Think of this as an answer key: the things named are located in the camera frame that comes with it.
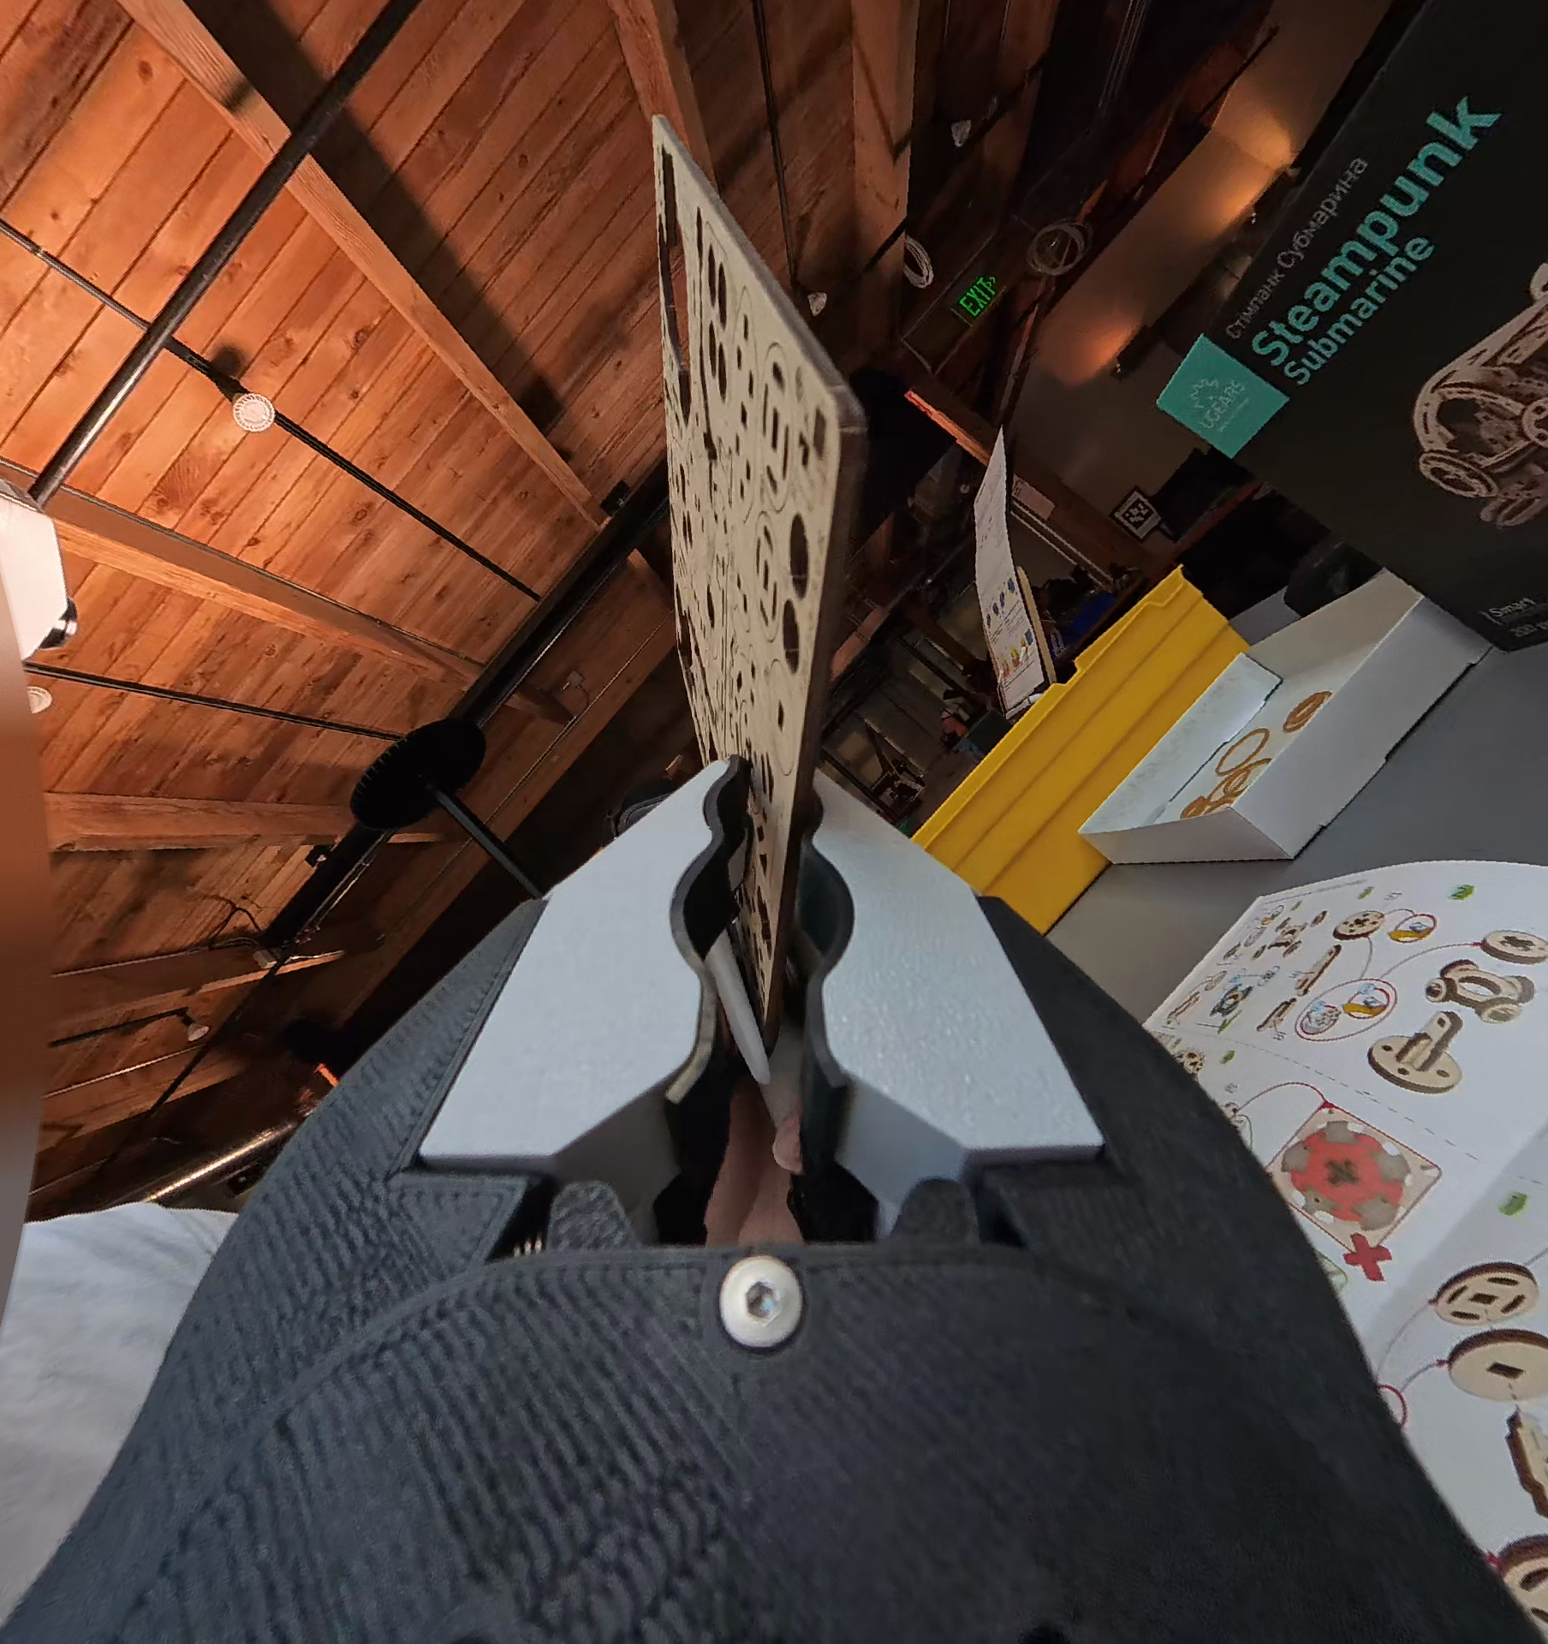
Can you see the black model kit box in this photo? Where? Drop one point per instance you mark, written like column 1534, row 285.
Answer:
column 1402, row 488

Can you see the assembly instruction booklet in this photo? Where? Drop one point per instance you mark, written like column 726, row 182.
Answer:
column 1428, row 1091

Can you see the pile of tan rubber bands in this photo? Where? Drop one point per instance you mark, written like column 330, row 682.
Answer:
column 1243, row 757

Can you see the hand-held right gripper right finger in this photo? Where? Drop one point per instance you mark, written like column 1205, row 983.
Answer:
column 965, row 1028

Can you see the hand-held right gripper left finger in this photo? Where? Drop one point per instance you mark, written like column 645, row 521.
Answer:
column 554, row 1028

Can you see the yellow plastic bin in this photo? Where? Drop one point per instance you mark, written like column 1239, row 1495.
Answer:
column 1068, row 771

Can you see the person's left hand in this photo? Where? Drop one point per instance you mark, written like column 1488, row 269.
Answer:
column 774, row 1156

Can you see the round ceiling lamp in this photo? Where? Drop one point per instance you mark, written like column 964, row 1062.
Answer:
column 251, row 413

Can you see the white cardboard tray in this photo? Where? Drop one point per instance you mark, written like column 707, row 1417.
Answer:
column 1339, row 757

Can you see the white ceiling-mounted device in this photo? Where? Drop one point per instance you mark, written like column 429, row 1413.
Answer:
column 29, row 566

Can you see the printed marker tag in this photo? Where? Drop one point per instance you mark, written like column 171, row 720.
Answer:
column 1135, row 514

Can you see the black round ceiling fixture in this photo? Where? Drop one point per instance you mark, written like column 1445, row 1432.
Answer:
column 414, row 764

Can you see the black power brick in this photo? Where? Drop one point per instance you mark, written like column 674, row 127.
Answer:
column 1332, row 578

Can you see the green exit sign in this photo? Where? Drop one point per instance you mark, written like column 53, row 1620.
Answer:
column 976, row 300

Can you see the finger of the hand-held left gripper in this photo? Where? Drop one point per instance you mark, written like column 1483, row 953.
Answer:
column 744, row 1014

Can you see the wooden laser-cut parts sheet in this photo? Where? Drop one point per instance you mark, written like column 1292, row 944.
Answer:
column 748, row 514

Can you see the wooden stand with paper sheet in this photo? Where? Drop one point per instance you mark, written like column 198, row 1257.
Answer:
column 1006, row 578

